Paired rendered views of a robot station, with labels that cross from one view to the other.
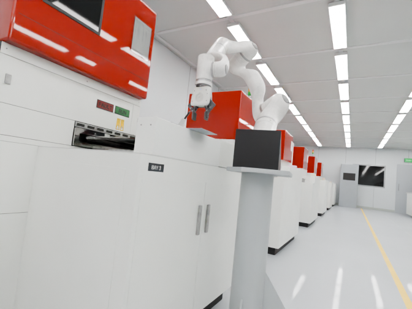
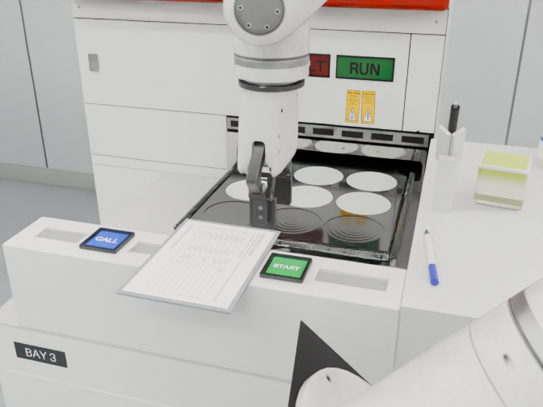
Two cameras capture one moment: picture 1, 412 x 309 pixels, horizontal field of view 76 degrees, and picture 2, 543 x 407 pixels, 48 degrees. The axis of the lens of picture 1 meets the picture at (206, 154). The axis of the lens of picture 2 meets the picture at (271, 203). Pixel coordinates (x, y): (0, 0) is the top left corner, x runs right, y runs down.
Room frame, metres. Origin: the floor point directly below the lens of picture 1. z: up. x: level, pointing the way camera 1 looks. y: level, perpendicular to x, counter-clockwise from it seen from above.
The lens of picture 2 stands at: (1.17, -0.62, 1.37)
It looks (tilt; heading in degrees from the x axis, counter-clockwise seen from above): 25 degrees down; 77
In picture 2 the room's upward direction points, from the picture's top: straight up
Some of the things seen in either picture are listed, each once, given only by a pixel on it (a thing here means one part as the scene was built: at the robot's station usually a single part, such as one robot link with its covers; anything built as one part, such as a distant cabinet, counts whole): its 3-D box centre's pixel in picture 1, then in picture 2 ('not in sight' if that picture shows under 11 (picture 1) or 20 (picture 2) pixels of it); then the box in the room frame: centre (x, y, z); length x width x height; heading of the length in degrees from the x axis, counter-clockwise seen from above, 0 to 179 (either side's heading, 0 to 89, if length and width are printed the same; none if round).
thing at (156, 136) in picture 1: (184, 146); (198, 300); (1.23, 0.10, 0.89); 0.55 x 0.09 x 0.14; 151
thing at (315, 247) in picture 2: not in sight; (279, 242); (1.37, 0.23, 0.90); 0.38 x 0.01 x 0.01; 151
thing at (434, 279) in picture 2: not in sight; (430, 254); (1.53, 0.02, 0.97); 0.14 x 0.01 x 0.01; 68
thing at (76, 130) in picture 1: (108, 142); (322, 160); (1.55, 0.58, 0.89); 0.44 x 0.02 x 0.10; 151
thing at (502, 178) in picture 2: not in sight; (502, 179); (1.72, 0.17, 1.00); 0.07 x 0.07 x 0.07; 52
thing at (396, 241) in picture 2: not in sight; (403, 210); (1.62, 0.30, 0.90); 0.37 x 0.01 x 0.01; 61
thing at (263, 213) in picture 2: (208, 113); (259, 206); (1.29, 0.01, 1.07); 0.03 x 0.03 x 0.07; 61
